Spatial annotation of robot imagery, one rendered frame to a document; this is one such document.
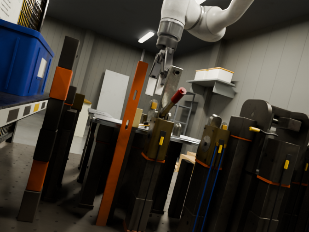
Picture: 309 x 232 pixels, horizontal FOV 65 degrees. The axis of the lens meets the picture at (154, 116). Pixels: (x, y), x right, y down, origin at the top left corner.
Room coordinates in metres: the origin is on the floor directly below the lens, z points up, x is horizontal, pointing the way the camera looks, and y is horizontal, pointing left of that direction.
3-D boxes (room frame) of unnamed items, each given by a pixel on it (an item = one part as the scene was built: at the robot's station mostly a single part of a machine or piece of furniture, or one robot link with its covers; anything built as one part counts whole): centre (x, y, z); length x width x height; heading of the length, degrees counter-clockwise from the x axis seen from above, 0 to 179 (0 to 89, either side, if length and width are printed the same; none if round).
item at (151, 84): (0.97, 0.04, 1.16); 0.03 x 0.01 x 0.07; 107
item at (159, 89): (0.84, 0.00, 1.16); 0.03 x 0.01 x 0.07; 107
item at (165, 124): (0.73, -0.03, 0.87); 0.10 x 0.07 x 0.35; 17
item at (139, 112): (0.76, 0.06, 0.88); 0.04 x 0.04 x 0.37; 17
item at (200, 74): (5.63, -0.91, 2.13); 0.44 x 0.36 x 0.25; 19
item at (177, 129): (0.94, -0.10, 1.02); 0.03 x 0.03 x 0.07
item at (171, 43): (0.90, 0.02, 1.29); 0.08 x 0.07 x 0.09; 17
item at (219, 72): (5.11, -1.09, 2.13); 0.43 x 0.36 x 0.25; 19
